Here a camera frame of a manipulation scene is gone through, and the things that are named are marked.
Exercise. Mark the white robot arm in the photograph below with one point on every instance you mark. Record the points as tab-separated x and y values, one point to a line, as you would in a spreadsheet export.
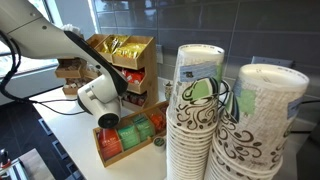
28	33

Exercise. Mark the red sachets right stand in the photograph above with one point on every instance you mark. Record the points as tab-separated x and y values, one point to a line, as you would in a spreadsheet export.
133	76

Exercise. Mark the right wooden condiment stand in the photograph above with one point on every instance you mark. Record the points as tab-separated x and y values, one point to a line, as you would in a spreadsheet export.
136	59

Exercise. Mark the wooden condiment stand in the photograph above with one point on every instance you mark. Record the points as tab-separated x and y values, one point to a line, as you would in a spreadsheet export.
96	65
71	71
136	59

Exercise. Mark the green tea bag packets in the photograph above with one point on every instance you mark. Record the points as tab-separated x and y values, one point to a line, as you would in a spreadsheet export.
139	129

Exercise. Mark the stack of patterned paper cups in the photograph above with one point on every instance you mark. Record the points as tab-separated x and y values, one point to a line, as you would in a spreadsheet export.
193	110

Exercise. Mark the yellow sachets right bin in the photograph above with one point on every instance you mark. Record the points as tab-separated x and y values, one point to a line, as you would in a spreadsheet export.
130	50

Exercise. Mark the yellow sachets bin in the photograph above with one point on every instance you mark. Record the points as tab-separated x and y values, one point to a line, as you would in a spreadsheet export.
130	50
112	43

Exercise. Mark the coffee pod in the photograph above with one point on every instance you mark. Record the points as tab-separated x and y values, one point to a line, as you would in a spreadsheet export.
159	144

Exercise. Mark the yellow sachets middle bin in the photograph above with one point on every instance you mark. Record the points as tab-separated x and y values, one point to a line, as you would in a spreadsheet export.
112	43

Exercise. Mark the red tea bag packets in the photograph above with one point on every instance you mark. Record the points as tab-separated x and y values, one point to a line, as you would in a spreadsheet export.
109	143

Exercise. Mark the white wall outlet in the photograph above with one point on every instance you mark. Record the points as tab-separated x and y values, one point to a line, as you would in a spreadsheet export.
159	54

